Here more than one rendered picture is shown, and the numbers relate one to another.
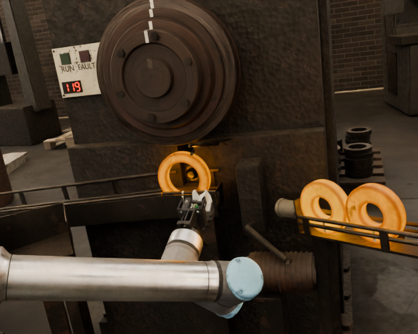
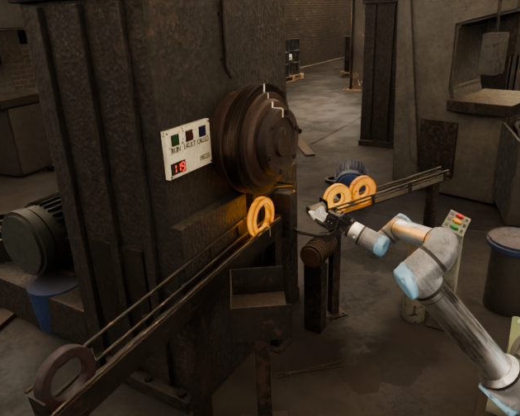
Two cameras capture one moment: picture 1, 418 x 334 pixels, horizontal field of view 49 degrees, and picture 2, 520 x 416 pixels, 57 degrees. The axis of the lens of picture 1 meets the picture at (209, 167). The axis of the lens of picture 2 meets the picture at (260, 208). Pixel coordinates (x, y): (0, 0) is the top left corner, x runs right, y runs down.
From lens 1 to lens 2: 2.30 m
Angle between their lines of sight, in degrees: 71
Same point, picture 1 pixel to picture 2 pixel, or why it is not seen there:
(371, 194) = (365, 180)
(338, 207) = (347, 194)
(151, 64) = (286, 132)
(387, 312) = not seen: hidden behind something
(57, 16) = (164, 98)
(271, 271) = (326, 247)
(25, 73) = not seen: outside the picture
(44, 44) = not seen: outside the picture
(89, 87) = (191, 163)
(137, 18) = (262, 100)
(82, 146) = (190, 223)
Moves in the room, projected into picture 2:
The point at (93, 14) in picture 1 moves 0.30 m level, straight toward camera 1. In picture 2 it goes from (191, 96) to (270, 93)
